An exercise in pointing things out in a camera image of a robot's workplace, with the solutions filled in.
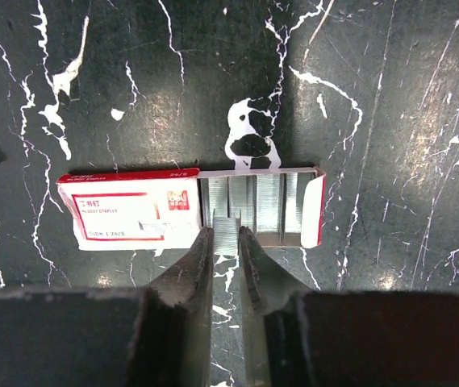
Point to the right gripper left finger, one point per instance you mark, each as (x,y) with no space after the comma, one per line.
(155,335)

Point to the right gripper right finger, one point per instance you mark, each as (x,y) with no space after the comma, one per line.
(297,336)

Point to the staple box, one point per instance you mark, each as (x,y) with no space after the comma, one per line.
(157,210)

